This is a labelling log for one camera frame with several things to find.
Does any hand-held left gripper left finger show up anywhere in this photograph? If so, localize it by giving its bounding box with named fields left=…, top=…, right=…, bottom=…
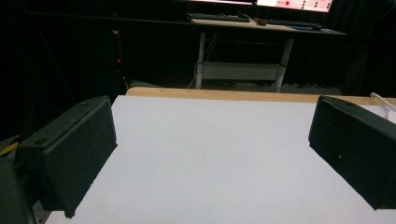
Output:
left=13, top=95, right=119, bottom=218

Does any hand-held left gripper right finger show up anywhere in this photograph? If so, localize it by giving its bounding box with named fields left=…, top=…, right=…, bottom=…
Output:
left=307, top=94, right=396, bottom=211

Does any black keyboard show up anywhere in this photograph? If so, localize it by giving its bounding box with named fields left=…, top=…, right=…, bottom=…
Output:
left=185, top=12, right=252, bottom=23
left=266, top=19, right=321, bottom=29

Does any white mat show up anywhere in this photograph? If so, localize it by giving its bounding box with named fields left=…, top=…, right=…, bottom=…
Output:
left=45, top=94, right=396, bottom=224

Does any wooden desk with white legs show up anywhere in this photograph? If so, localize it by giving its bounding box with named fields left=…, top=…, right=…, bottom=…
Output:
left=190, top=18, right=347, bottom=93

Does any computer monitor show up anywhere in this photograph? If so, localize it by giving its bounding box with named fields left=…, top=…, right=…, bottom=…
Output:
left=183, top=0, right=334, bottom=14

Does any white cable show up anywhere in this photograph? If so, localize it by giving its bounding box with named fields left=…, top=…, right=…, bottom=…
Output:
left=369, top=91, right=396, bottom=113

